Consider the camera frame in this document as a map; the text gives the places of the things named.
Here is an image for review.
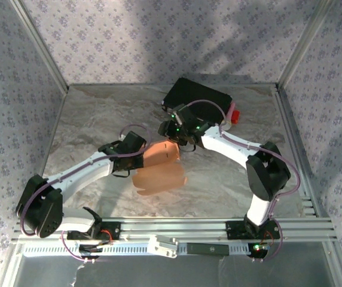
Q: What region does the orange-brown paper box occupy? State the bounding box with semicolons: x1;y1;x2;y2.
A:
131;140;188;197

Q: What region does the pink white marker tube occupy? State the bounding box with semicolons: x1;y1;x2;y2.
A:
221;102;237;130

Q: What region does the black briefcase with metal trim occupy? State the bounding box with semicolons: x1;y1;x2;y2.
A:
161;77;233;126

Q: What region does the black flat bar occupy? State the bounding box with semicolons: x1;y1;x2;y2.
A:
187;243;230;255

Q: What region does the white torn tape strip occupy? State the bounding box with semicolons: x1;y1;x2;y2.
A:
69;262;85;287

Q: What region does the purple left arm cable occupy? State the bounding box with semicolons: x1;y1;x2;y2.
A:
20;124;153;264

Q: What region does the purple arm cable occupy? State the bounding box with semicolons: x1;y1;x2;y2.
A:
180;100;302;264
20;124;153;264

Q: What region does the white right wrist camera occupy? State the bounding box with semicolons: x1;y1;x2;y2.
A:
172;103;193;126

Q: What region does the wide aluminium frame rail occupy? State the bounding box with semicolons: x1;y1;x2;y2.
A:
12;217;338;243

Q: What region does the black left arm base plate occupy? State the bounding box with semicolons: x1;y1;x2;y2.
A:
66;221;121;242

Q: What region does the aluminium side rail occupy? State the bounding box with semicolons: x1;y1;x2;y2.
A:
18;88;70;221
274;85;329;219

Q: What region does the white slotted cable duct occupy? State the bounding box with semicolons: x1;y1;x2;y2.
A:
18;241;269;258

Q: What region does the white plastic bracket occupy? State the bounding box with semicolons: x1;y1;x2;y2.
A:
146;234;179;258

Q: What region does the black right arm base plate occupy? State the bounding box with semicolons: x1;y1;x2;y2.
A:
225;220;279;242

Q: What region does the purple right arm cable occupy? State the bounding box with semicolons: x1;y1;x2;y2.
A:
180;100;302;264

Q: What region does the aluminium corner post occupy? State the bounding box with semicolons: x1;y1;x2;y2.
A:
9;0;70;92
277;0;330;90

